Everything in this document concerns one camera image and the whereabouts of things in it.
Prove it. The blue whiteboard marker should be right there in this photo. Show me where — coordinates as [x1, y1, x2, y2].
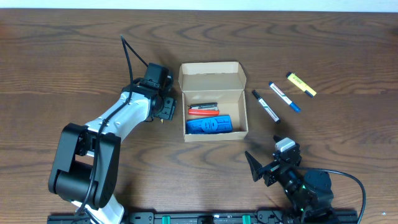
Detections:
[269, 82, 301, 113]

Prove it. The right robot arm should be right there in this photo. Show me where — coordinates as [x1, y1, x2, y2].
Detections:
[245, 136, 340, 223]

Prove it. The blue magnetic whiteboard duster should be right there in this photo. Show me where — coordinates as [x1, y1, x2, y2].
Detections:
[186, 115, 233, 134]

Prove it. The black whiteboard marker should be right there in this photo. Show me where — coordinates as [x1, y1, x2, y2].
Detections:
[252, 90, 280, 124]

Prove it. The open cardboard box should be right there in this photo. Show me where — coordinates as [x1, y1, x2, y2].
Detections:
[178, 62, 248, 142]

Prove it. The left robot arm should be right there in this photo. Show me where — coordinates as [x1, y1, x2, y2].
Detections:
[47, 63, 176, 223]

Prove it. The black mounting rail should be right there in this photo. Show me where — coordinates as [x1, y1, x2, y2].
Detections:
[47, 210, 358, 224]

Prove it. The yellow highlighter pen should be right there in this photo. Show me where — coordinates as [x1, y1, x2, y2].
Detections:
[286, 72, 317, 98]

